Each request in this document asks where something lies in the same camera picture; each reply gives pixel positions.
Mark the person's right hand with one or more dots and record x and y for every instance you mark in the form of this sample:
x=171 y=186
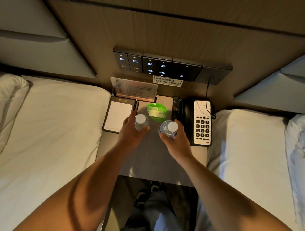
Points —
x=180 y=145

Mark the person's left hand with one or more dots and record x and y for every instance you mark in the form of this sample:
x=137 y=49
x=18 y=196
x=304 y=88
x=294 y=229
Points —
x=129 y=136

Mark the person's right thumb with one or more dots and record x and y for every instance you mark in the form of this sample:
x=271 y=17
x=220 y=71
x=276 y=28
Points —
x=165 y=137

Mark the person's left thumb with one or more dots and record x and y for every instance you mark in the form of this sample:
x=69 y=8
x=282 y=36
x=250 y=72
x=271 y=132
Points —
x=145 y=131

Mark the clear water bottle white cap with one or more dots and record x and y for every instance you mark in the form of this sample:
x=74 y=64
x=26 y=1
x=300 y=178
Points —
x=169 y=128
x=141 y=121

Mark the person's right forearm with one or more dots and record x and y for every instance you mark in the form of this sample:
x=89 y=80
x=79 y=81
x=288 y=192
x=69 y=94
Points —
x=221 y=195

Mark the person's left forearm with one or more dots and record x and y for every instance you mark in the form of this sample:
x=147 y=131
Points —
x=90 y=188

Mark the green shiny packet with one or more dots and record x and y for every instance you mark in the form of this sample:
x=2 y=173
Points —
x=157 y=111

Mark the black pen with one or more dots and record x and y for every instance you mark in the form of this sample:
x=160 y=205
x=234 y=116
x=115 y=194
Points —
x=136 y=106

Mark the grey nightstand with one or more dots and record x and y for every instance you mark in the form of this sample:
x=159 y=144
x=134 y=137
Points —
x=152 y=161

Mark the black telephone base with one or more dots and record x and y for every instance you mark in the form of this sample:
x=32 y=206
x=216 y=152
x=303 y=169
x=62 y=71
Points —
x=188 y=119

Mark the white notepad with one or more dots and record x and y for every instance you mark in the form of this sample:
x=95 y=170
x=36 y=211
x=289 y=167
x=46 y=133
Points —
x=118 y=115

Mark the black remote control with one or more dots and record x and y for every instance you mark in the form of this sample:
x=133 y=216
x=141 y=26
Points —
x=176 y=104

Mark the white keypad telephone handset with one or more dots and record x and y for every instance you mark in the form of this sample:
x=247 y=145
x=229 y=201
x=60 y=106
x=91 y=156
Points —
x=202 y=123

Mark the clear acrylic sign stand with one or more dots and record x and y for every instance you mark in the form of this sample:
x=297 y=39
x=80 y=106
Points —
x=133 y=89

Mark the black notepad holder tray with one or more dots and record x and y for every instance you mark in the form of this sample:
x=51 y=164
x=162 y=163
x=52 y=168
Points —
x=106 y=111

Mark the person's right black shoe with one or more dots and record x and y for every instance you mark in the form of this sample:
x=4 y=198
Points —
x=156 y=186

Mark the person's black shoe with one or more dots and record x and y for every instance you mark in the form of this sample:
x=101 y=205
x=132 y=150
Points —
x=156 y=186
x=140 y=198

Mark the white printed label sticker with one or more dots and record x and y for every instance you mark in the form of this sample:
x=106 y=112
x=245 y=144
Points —
x=167 y=81

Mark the person's left black shoe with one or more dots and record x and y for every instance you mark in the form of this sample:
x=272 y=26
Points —
x=140 y=198

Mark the black socket panel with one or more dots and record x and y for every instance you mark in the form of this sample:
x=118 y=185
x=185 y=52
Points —
x=214 y=73

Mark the white sheeted bed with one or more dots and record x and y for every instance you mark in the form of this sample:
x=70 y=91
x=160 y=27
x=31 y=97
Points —
x=250 y=154
x=47 y=142

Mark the grey padded headboard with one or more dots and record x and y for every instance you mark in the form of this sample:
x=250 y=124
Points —
x=274 y=92
x=35 y=42

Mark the white pillow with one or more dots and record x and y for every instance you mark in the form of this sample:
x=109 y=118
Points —
x=296 y=154
x=10 y=102

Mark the wide black touch switch panel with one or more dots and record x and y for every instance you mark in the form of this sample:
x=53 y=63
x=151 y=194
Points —
x=185 y=70

